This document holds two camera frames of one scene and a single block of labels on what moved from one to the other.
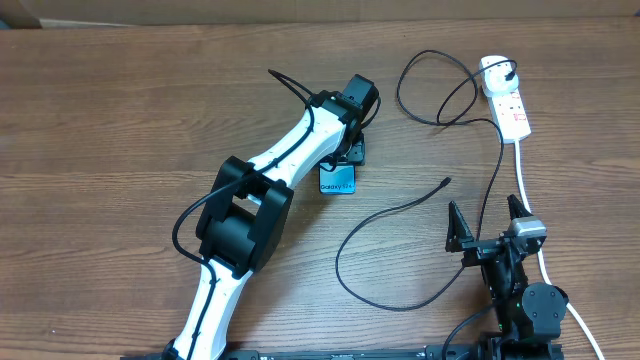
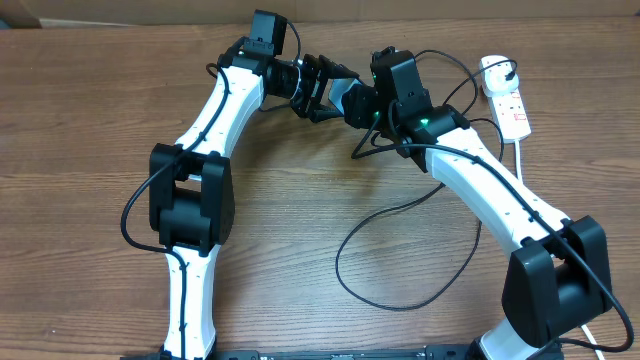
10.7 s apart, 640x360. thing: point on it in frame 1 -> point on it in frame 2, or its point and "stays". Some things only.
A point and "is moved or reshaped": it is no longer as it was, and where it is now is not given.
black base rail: x=430 y=353 stays
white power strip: x=510 y=117 stays
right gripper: x=478 y=249 -> x=359 y=107
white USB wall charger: x=493 y=70 stays
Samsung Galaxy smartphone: x=337 y=179 is moved or reshaped
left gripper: x=354 y=155 -> x=310 y=103
